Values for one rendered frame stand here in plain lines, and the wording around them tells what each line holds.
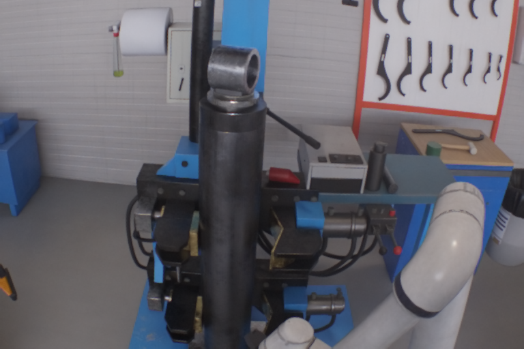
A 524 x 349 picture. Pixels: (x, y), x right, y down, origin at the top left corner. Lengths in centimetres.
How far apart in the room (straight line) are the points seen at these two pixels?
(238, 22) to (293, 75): 176
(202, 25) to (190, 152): 50
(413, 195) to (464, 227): 119
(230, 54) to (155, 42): 93
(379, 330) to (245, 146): 82
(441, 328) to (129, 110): 320
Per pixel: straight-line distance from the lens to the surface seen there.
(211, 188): 152
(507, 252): 359
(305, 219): 173
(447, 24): 372
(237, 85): 140
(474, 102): 401
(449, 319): 98
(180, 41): 228
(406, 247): 294
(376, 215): 184
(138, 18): 231
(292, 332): 117
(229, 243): 162
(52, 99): 398
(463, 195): 87
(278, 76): 352
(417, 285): 75
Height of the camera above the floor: 196
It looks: 24 degrees down
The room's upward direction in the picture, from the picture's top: 3 degrees clockwise
